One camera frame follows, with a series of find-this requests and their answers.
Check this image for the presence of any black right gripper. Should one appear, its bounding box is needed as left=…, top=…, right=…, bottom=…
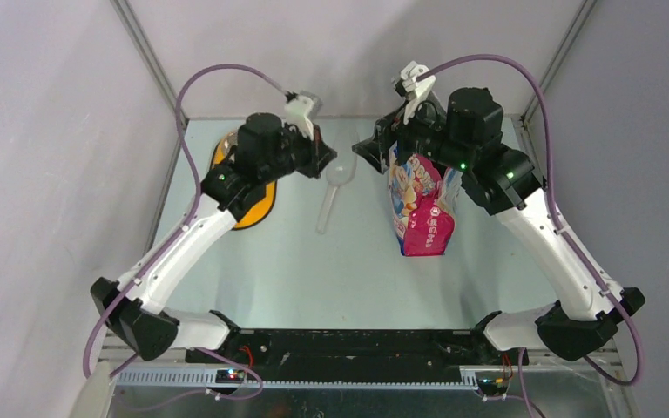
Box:
left=353, top=91, right=474, bottom=173

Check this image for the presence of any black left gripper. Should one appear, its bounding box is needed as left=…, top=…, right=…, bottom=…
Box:
left=260, top=119, right=335, bottom=185

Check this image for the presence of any clear plastic scoop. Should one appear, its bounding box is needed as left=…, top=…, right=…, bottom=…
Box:
left=315, top=125, right=359, bottom=234

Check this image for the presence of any pink blue pet food bag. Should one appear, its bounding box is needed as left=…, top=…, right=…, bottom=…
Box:
left=387, top=145, right=462, bottom=257

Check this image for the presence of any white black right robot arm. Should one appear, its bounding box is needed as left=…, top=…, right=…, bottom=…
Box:
left=353, top=87, right=645, bottom=364

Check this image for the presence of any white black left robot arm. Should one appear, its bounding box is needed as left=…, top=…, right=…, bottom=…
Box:
left=90, top=112, right=337, bottom=363

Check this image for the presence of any yellow double pet bowl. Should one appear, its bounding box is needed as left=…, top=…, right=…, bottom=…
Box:
left=210, top=131, right=277, bottom=231

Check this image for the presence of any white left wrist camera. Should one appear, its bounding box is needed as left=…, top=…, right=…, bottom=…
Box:
left=284, top=91, right=322, bottom=139

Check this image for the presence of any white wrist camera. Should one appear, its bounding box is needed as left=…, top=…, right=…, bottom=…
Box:
left=284, top=91, right=322, bottom=139
left=395, top=61, right=436, bottom=125

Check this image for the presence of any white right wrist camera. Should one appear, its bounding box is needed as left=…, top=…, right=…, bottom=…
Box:
left=395, top=61, right=436, bottom=125

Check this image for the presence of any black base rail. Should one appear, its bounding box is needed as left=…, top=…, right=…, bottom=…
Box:
left=185, top=328, right=530, bottom=383

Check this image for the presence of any aluminium frame rail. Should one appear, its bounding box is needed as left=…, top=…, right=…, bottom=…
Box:
left=98, top=328, right=625, bottom=390

